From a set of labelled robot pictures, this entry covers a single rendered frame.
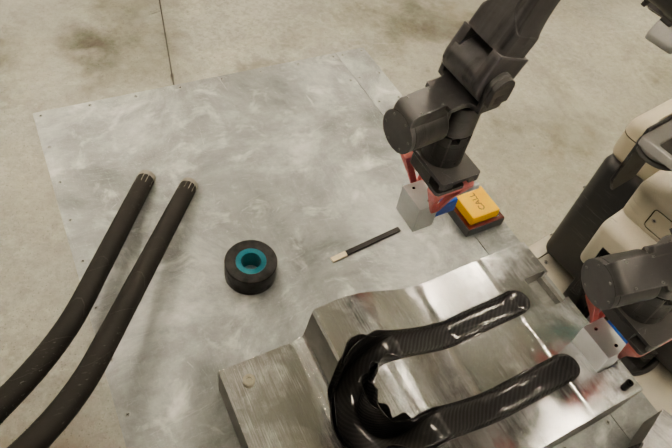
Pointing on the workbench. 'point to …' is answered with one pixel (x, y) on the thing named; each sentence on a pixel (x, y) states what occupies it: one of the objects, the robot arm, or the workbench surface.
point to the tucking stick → (365, 244)
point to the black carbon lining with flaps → (363, 397)
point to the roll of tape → (266, 262)
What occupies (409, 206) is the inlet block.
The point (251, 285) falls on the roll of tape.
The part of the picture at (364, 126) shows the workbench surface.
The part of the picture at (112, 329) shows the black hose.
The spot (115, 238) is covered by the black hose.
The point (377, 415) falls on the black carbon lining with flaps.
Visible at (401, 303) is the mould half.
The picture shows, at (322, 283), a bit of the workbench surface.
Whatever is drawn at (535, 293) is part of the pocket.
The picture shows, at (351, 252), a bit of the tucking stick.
